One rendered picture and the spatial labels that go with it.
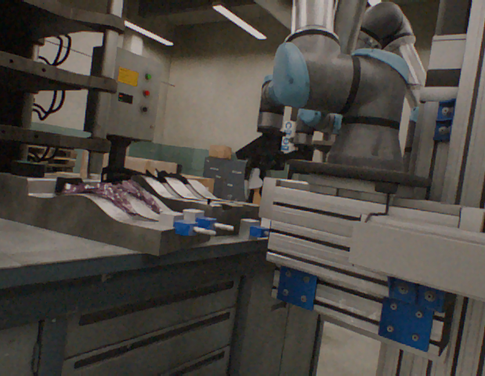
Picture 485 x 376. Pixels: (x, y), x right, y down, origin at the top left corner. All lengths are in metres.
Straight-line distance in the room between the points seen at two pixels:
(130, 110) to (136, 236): 1.18
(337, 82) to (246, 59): 8.60
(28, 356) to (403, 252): 0.70
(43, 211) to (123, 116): 1.00
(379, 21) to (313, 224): 0.83
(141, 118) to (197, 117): 7.82
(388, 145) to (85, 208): 0.66
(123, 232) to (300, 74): 0.49
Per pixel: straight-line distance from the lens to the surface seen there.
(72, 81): 1.76
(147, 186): 1.33
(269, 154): 1.13
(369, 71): 0.82
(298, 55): 0.78
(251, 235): 1.18
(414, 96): 1.48
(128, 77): 2.00
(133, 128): 2.01
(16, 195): 1.12
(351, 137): 0.81
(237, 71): 9.41
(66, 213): 1.01
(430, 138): 1.02
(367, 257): 0.66
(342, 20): 1.10
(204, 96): 9.83
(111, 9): 1.84
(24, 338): 0.89
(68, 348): 0.95
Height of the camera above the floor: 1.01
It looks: 3 degrees down
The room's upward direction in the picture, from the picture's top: 8 degrees clockwise
